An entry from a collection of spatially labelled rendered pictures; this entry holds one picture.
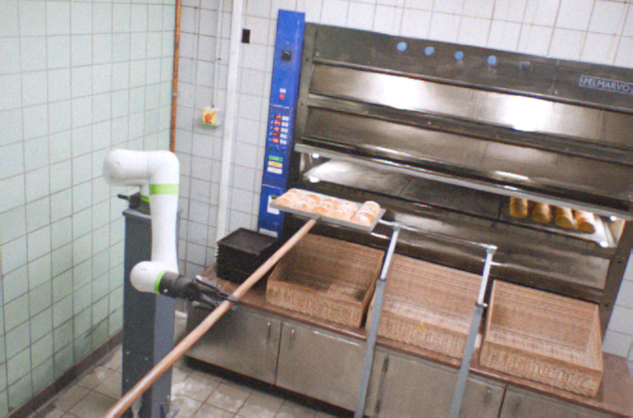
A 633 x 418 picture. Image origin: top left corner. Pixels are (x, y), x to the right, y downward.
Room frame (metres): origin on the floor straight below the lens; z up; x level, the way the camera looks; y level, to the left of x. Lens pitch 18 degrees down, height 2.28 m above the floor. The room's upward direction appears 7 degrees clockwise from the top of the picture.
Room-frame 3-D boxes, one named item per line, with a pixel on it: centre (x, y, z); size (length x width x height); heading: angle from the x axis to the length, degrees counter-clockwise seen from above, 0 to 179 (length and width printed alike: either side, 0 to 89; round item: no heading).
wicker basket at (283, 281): (3.08, -0.13, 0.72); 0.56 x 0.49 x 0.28; 74
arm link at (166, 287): (1.92, 0.47, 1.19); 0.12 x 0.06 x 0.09; 163
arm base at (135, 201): (2.61, 0.80, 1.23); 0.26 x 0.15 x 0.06; 73
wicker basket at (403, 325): (2.91, -0.69, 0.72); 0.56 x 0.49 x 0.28; 72
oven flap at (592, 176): (3.17, -0.75, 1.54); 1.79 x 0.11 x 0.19; 73
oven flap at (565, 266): (3.17, -0.75, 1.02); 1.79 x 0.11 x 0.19; 73
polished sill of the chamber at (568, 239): (3.19, -0.76, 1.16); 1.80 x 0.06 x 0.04; 73
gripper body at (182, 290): (1.90, 0.40, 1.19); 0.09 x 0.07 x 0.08; 73
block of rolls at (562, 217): (3.42, -1.44, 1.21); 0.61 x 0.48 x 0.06; 163
